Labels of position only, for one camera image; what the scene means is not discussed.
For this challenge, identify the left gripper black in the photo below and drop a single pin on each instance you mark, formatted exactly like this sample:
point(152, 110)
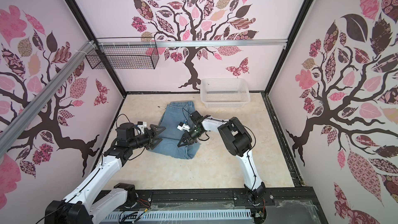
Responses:
point(155, 133)

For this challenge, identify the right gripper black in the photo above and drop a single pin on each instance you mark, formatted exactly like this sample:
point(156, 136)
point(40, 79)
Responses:
point(189, 130)

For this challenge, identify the blue denim long pants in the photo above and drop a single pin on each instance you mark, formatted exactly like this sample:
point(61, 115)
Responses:
point(175, 113)

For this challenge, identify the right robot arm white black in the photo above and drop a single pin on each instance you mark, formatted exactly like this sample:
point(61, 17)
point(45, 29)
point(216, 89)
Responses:
point(237, 141)

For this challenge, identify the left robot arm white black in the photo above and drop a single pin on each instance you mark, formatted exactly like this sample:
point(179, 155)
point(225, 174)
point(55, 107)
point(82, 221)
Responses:
point(80, 206)

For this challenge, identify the white plastic mesh basket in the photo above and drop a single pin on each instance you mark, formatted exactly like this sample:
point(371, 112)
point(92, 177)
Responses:
point(224, 93)

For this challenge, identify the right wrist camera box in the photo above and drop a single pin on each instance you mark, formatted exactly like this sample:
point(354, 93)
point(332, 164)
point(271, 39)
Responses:
point(183, 126)

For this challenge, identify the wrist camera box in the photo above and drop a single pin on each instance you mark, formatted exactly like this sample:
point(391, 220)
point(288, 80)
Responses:
point(183, 126)
point(142, 125)

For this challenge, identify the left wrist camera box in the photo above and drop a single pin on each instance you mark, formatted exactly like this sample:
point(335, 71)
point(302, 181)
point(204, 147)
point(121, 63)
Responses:
point(142, 125)

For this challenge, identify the black wire basket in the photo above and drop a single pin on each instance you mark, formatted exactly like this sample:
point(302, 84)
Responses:
point(125, 53)

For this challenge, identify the white slotted cable duct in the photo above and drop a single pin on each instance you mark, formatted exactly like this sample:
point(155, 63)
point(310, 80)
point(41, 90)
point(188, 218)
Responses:
point(177, 216)

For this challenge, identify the aluminium rail back wall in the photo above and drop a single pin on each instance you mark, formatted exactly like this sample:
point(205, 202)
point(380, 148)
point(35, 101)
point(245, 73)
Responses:
point(202, 43)

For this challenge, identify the aluminium rail wall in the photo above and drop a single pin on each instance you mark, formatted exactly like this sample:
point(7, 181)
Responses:
point(14, 130)
point(202, 43)

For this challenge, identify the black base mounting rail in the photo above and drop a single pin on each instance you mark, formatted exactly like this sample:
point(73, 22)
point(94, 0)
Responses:
point(236, 196)

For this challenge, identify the aluminium rail left wall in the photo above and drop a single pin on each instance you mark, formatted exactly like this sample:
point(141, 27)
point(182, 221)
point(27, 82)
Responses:
point(14, 130)

